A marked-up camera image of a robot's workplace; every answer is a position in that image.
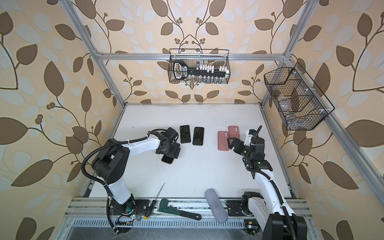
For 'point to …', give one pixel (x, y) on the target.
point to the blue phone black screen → (198, 136)
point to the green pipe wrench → (162, 207)
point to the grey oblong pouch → (216, 205)
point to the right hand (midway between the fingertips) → (234, 143)
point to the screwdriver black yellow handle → (151, 205)
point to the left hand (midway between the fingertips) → (173, 152)
